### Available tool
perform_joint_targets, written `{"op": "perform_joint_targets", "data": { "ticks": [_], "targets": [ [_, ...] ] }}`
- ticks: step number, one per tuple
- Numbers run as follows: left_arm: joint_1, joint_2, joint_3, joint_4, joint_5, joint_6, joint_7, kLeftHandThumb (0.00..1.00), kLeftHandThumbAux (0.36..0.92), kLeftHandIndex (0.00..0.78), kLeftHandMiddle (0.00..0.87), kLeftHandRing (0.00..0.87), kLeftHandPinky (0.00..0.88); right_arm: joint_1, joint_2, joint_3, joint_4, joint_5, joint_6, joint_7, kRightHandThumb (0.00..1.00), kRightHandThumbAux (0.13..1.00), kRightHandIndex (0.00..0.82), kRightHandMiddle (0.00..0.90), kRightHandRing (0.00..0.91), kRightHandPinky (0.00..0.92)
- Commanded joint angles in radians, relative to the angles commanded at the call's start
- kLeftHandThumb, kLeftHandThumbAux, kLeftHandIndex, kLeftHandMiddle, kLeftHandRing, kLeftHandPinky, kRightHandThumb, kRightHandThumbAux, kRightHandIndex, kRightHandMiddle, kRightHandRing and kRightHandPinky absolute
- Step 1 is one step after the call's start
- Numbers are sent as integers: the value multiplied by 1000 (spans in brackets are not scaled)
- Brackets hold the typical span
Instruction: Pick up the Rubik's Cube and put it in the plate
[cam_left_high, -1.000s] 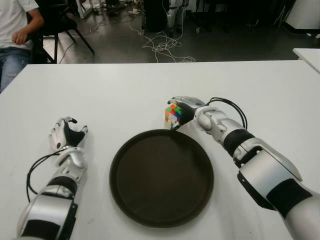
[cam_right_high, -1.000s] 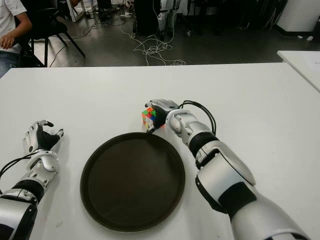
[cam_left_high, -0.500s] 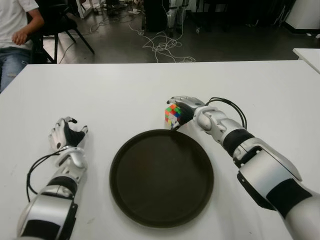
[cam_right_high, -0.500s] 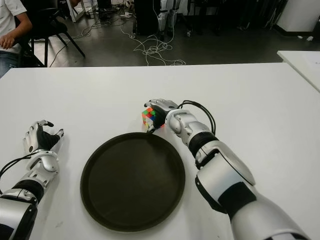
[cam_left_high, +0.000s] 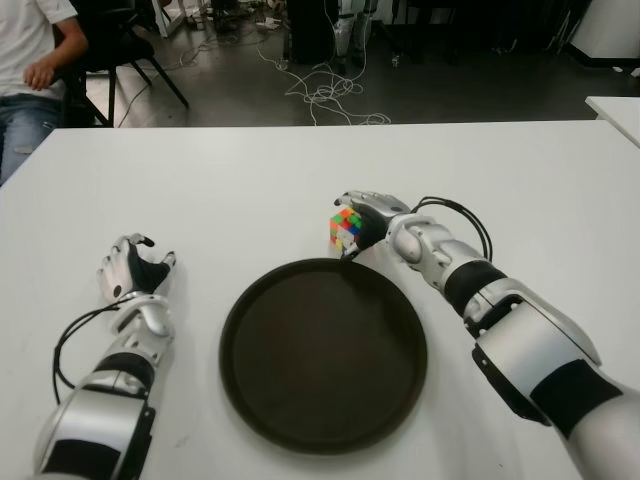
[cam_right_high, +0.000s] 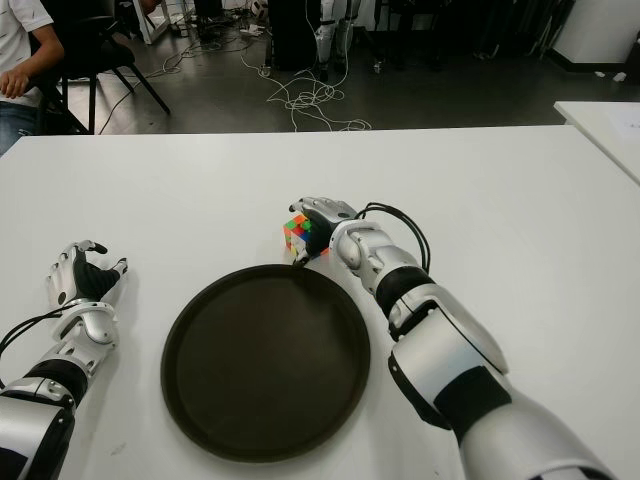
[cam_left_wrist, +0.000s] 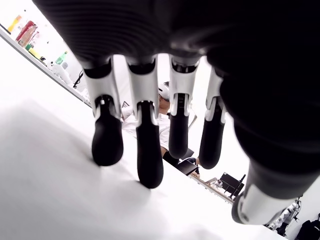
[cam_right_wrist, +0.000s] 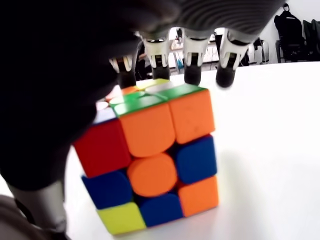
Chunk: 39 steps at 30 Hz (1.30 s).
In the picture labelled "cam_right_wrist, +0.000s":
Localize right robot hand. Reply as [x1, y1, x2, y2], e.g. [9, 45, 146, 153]
[0, 0, 286, 237]

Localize multicoloured Rubik's cube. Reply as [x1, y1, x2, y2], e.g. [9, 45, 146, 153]
[73, 78, 220, 236]

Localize black jacket on mannequin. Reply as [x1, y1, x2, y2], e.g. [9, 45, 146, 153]
[273, 2, 305, 63]

